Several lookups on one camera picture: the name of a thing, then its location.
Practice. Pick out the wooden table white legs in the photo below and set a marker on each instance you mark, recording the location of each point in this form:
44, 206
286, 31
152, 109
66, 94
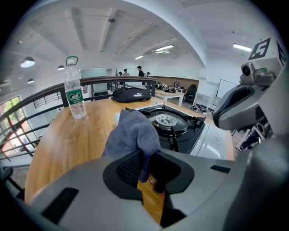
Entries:
74, 139
171, 93

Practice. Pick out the clear water bottle green label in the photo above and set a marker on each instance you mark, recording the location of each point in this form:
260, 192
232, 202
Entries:
74, 97

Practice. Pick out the long ceiling light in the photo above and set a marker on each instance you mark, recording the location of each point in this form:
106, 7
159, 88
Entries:
242, 47
164, 48
139, 57

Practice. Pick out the black pouch bag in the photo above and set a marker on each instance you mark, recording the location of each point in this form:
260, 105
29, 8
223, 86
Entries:
131, 94

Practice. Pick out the whiteboard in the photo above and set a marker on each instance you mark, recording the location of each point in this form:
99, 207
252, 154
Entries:
225, 90

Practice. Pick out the black office chair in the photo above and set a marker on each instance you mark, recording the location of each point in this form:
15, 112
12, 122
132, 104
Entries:
190, 93

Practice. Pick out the black metal railing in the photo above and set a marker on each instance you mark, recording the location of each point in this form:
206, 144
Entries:
90, 80

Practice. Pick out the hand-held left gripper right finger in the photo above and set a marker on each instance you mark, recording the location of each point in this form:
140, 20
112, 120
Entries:
203, 191

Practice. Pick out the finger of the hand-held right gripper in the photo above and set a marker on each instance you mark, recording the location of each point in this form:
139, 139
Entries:
242, 94
239, 117

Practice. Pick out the black pendant lamp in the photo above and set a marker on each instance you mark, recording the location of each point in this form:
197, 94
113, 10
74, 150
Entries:
27, 62
30, 81
61, 67

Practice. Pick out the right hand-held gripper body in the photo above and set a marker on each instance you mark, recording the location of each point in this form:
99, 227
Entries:
277, 90

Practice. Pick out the white portable gas stove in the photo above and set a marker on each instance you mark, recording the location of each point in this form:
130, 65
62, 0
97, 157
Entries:
192, 135

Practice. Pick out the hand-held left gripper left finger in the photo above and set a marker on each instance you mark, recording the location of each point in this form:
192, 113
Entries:
90, 191

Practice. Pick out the blue cloth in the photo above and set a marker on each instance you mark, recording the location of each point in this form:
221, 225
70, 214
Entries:
133, 135

